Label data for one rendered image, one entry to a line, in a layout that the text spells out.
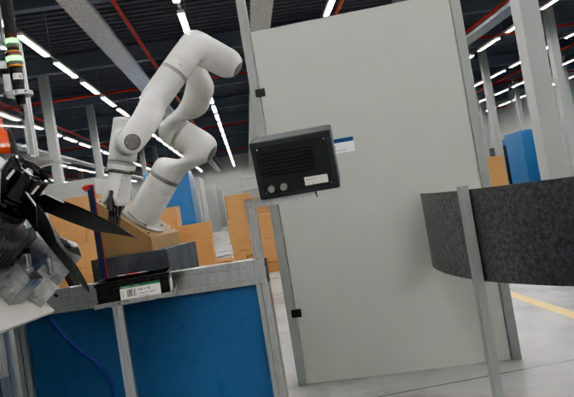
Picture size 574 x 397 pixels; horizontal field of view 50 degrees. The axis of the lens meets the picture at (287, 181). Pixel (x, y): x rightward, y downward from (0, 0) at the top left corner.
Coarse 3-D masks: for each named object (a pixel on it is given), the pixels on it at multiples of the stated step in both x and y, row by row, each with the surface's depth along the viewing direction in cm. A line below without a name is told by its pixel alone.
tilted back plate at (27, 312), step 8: (0, 296) 158; (56, 296) 178; (0, 304) 155; (24, 304) 163; (32, 304) 166; (48, 304) 171; (0, 312) 152; (8, 312) 154; (16, 312) 157; (24, 312) 159; (32, 312) 162; (40, 312) 165; (48, 312) 168; (0, 320) 150; (8, 320) 152; (16, 320) 154; (24, 320) 157; (32, 320) 161; (0, 328) 147; (8, 328) 149
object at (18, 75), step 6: (18, 66) 172; (12, 72) 172; (18, 72) 172; (12, 78) 172; (18, 78) 172; (12, 84) 172; (18, 84) 172; (24, 84) 174; (18, 96) 172; (24, 96) 173; (18, 102) 172; (24, 102) 173
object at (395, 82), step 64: (448, 0) 332; (256, 64) 346; (320, 64) 341; (384, 64) 336; (448, 64) 332; (256, 128) 345; (384, 128) 336; (448, 128) 332; (320, 192) 341; (384, 192) 336; (320, 256) 341; (384, 256) 336; (320, 320) 340; (384, 320) 336; (448, 320) 331; (512, 320) 326
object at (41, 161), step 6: (6, 156) 190; (24, 156) 191; (30, 156) 192; (36, 156) 194; (42, 156) 195; (36, 162) 183; (42, 162) 184; (48, 162) 185; (54, 162) 187; (60, 162) 189; (66, 162) 194
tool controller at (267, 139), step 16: (320, 128) 195; (256, 144) 193; (272, 144) 193; (288, 144) 192; (304, 144) 192; (320, 144) 191; (256, 160) 194; (272, 160) 194; (288, 160) 193; (304, 160) 193; (320, 160) 192; (336, 160) 197; (256, 176) 196; (272, 176) 195; (288, 176) 195; (304, 176) 194; (320, 176) 194; (336, 176) 194; (272, 192) 196; (288, 192) 196; (304, 192) 196
